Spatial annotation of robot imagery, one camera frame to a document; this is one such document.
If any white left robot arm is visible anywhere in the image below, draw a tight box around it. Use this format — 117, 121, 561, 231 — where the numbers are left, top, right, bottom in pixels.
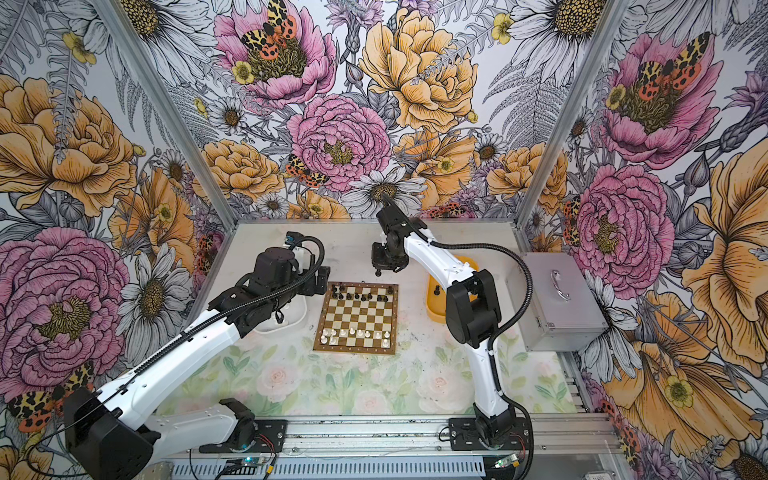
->
64, 232, 330, 479

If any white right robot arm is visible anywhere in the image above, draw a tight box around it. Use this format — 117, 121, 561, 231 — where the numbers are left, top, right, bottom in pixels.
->
371, 202, 516, 447

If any wooden chess board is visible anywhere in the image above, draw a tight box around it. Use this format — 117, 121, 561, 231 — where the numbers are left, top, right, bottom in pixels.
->
313, 282, 399, 355

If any white plastic bin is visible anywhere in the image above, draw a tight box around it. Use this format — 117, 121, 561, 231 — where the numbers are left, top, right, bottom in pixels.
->
254, 296, 308, 337

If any yellow plastic bin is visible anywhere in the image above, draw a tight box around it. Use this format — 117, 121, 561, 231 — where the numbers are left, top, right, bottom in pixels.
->
426, 276, 446, 324

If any floral table mat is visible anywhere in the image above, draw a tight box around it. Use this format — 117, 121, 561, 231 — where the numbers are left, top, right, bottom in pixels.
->
155, 299, 577, 416

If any grey metal box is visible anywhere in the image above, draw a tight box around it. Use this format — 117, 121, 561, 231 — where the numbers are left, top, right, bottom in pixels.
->
517, 252, 607, 352

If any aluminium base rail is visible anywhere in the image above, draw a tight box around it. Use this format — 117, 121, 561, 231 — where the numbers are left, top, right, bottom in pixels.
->
143, 412, 622, 460

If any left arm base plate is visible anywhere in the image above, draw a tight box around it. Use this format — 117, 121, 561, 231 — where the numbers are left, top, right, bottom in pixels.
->
198, 419, 288, 454

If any white cable duct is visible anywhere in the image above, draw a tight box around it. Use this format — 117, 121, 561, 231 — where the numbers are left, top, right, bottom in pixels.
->
170, 456, 486, 479

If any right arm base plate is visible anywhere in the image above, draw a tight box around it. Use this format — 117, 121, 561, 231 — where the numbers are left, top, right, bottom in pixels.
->
448, 416, 533, 452

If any aluminium corner post right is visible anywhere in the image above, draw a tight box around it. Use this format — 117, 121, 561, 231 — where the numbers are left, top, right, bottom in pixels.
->
515, 0, 629, 231

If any aluminium corner post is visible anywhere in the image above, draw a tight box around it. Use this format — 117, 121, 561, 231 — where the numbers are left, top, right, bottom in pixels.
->
515, 0, 629, 231
94, 1, 238, 233

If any aluminium corner post left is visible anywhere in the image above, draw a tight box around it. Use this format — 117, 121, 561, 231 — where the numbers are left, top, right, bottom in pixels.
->
94, 1, 238, 233

